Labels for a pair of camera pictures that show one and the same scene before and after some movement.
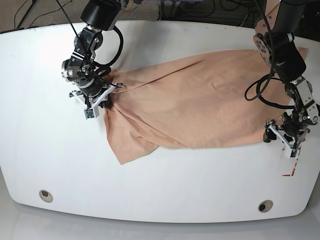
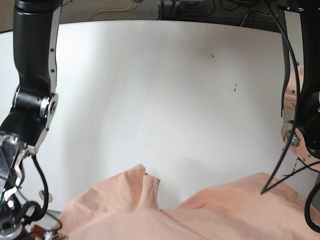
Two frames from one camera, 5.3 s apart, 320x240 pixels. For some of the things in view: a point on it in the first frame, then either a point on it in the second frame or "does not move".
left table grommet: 46,196 does not move
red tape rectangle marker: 292,174 does not move
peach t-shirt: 197,102 to 125,207
